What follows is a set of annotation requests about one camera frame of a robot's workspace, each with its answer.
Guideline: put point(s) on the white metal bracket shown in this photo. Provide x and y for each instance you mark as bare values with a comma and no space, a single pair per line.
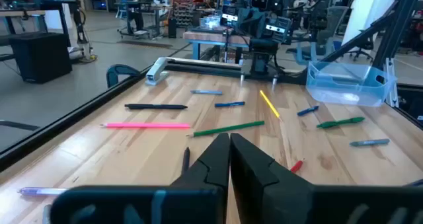
391,82

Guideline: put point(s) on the clear plastic bin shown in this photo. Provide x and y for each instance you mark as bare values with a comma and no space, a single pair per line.
350,85

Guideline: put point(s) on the grey crayon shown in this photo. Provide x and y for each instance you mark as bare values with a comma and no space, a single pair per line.
369,142

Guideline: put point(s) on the black pen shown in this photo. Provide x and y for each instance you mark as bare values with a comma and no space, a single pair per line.
185,159
155,106

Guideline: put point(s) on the green pencil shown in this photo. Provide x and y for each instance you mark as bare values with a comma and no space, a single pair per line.
228,128

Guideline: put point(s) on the yellow pencil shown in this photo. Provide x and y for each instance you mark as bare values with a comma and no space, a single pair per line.
270,105

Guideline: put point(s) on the light blue pen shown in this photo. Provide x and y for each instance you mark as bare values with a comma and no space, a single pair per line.
206,92

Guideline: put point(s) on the person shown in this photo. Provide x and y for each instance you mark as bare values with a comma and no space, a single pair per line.
299,1
310,2

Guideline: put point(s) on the white standoff post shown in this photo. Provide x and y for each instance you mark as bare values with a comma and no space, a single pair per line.
242,79
274,82

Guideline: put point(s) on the white stapler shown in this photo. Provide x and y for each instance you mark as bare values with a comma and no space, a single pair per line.
156,72

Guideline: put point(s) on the purple pen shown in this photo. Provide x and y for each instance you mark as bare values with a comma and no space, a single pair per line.
43,191

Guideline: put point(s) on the red pencil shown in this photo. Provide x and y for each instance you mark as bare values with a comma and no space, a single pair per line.
296,166

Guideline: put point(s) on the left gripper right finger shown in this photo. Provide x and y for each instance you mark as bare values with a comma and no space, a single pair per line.
281,201

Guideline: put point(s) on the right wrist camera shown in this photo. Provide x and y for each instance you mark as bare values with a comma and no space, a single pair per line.
276,28

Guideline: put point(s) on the black office chair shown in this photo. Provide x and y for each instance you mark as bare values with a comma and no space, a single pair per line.
361,49

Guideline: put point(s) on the red parts shelf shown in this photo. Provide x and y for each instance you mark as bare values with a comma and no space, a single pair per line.
185,6

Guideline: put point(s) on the grey office chair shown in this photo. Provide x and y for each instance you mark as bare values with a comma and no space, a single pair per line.
325,29

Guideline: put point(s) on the pink marker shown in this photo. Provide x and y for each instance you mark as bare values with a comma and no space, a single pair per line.
145,125

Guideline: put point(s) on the blue marker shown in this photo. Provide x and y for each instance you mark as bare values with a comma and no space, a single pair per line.
308,110
229,104

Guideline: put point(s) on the green pen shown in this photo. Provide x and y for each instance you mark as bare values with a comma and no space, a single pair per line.
340,122

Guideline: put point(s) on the clear plastic container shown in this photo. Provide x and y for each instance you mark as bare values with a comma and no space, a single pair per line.
209,22

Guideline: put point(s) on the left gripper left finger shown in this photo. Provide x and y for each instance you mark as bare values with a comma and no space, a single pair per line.
185,204

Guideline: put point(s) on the black computer tower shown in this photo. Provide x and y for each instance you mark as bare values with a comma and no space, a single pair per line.
172,27

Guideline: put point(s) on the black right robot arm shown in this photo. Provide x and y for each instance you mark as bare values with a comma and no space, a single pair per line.
261,57

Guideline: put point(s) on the black cabinet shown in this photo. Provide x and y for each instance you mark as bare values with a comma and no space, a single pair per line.
41,57

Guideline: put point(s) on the black desk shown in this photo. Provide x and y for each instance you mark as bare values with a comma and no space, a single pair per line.
142,17

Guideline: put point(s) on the wooden table blue legs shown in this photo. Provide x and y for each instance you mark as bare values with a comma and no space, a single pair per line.
20,13
215,37

